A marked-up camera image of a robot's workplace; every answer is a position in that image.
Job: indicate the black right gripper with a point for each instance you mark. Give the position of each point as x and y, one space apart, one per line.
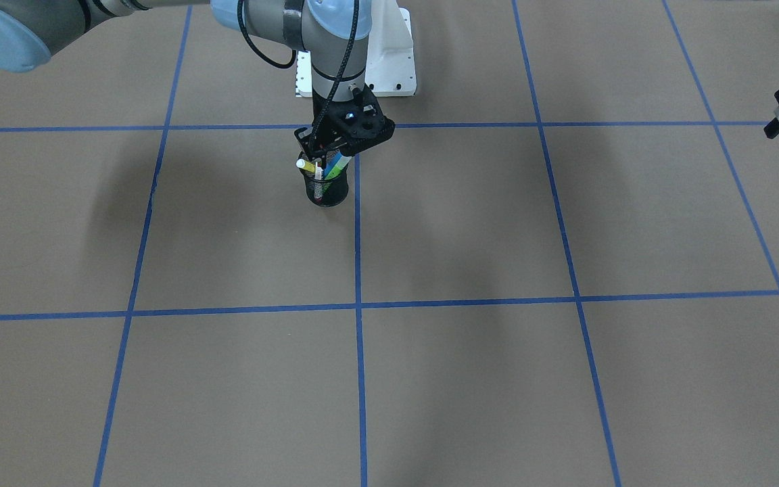
327 130

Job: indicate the red white marker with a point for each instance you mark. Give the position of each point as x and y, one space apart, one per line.
318 172

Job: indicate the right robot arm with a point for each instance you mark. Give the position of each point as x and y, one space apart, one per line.
335 34

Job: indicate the green highlighter pen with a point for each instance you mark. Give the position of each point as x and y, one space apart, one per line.
342 164

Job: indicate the yellow highlighter pen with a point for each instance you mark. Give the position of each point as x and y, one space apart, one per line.
306 165

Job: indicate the black mesh pen cup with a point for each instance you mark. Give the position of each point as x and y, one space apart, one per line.
326 192

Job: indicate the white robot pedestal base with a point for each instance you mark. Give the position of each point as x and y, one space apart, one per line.
390 61

